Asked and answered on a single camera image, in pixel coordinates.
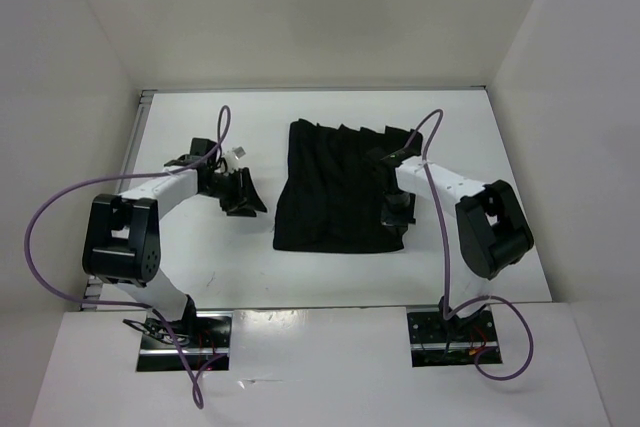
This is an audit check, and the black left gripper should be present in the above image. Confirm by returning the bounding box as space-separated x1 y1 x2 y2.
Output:
200 167 267 218

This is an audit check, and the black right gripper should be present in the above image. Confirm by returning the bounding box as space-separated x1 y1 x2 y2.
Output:
381 188 416 239

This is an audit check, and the black skirt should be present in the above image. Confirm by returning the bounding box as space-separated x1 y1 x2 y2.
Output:
273 119 423 254

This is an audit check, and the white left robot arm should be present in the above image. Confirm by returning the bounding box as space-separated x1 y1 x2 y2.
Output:
82 167 267 347

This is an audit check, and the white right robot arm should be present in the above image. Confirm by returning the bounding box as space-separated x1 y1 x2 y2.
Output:
373 149 534 340

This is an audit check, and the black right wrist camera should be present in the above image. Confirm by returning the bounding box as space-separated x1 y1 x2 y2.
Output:
367 148 402 168

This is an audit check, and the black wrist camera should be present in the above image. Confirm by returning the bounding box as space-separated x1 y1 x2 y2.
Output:
367 148 402 168
189 137 217 158

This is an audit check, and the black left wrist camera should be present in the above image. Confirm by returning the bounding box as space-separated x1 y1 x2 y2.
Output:
189 137 217 158

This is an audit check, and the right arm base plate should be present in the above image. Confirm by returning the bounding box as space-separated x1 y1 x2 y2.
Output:
406 307 502 368

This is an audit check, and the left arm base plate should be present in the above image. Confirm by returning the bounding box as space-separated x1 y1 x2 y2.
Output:
124 311 233 373

